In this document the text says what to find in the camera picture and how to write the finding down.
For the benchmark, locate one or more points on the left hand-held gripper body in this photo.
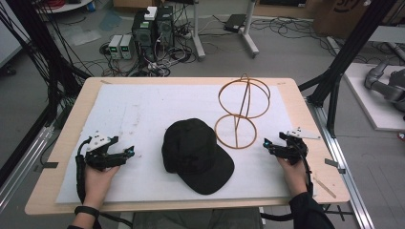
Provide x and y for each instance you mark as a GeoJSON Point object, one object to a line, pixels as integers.
{"type": "Point", "coordinates": [97, 152]}

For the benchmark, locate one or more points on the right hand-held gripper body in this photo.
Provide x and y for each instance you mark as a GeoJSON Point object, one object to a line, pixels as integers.
{"type": "Point", "coordinates": [294, 147]}

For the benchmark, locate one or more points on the black baseball cap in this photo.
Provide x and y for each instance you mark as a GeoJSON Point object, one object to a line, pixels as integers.
{"type": "Point", "coordinates": [194, 156]}

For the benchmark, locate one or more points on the person's left hand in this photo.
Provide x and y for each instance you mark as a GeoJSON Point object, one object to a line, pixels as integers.
{"type": "Point", "coordinates": [99, 181]}

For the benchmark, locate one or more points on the person's right hand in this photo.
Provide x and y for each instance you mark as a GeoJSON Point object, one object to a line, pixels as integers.
{"type": "Point", "coordinates": [294, 176]}

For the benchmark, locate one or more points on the white foam mat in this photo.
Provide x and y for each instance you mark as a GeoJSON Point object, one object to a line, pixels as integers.
{"type": "Point", "coordinates": [140, 120]}

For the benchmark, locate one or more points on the black tape piece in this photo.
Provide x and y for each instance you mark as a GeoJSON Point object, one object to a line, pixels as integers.
{"type": "Point", "coordinates": [334, 164]}
{"type": "Point", "coordinates": [47, 165]}

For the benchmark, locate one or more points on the thin wooden stick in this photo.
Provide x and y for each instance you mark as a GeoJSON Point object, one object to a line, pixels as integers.
{"type": "Point", "coordinates": [324, 187]}

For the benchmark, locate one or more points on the black wristband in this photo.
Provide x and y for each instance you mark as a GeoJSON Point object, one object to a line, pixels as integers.
{"type": "Point", "coordinates": [86, 210]}

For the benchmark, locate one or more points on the white platform board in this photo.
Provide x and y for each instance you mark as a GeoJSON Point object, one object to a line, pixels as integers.
{"type": "Point", "coordinates": [375, 111]}

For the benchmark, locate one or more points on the person's lap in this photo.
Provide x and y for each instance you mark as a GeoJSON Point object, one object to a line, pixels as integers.
{"type": "Point", "coordinates": [197, 219]}

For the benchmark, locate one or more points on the grey power supply unit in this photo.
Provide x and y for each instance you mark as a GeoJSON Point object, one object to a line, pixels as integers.
{"type": "Point", "coordinates": [126, 47]}
{"type": "Point", "coordinates": [115, 47]}

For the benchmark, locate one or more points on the grey table leg stand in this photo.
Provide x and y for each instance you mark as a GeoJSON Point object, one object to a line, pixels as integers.
{"type": "Point", "coordinates": [197, 31]}
{"type": "Point", "coordinates": [250, 31]}

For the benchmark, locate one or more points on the black computer tower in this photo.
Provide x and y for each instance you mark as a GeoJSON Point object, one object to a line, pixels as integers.
{"type": "Point", "coordinates": [165, 27]}
{"type": "Point", "coordinates": [144, 35]}

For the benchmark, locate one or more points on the black flat box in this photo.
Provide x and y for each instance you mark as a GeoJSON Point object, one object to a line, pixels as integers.
{"type": "Point", "coordinates": [235, 23]}

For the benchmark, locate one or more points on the cardboard box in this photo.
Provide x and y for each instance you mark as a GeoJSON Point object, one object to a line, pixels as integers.
{"type": "Point", "coordinates": [340, 16]}

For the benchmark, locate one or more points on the white box device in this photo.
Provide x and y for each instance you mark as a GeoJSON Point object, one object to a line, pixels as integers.
{"type": "Point", "coordinates": [151, 13]}

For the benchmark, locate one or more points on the aluminium rail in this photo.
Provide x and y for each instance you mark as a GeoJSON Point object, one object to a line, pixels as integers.
{"type": "Point", "coordinates": [22, 168]}
{"type": "Point", "coordinates": [342, 165]}

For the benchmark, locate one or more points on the black metal frame post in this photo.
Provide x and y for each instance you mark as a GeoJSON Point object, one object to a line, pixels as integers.
{"type": "Point", "coordinates": [347, 57]}
{"type": "Point", "coordinates": [38, 44]}

